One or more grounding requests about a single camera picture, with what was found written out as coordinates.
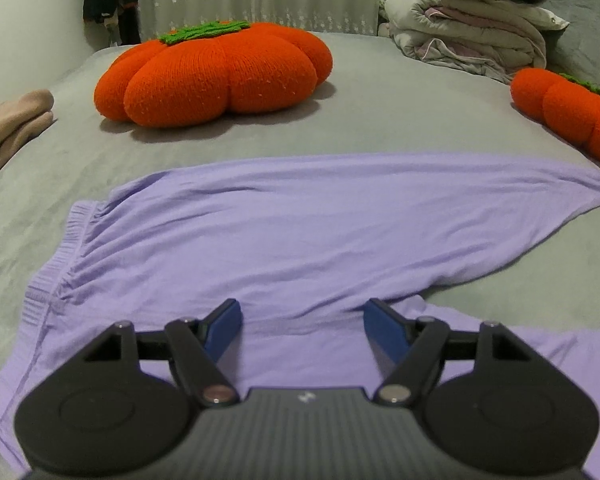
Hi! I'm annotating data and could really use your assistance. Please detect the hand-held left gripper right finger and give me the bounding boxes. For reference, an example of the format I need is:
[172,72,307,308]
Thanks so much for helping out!
[362,297,523,407]

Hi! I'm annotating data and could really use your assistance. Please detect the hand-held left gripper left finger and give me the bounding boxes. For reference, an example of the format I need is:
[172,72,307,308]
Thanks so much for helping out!
[82,298,243,407]

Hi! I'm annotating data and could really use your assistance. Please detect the purple pants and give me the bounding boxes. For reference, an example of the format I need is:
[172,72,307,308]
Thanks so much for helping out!
[0,154,600,480]

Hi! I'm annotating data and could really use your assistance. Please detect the orange pumpkin cushion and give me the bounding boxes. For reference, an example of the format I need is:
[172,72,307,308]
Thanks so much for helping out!
[94,20,333,128]
[510,67,600,166]

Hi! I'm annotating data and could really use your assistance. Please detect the grey quilted headboard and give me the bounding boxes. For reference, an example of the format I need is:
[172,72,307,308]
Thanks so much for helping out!
[540,0,600,106]

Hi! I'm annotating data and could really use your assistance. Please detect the folded beige cloth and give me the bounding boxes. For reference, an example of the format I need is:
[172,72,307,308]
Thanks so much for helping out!
[0,89,56,181]

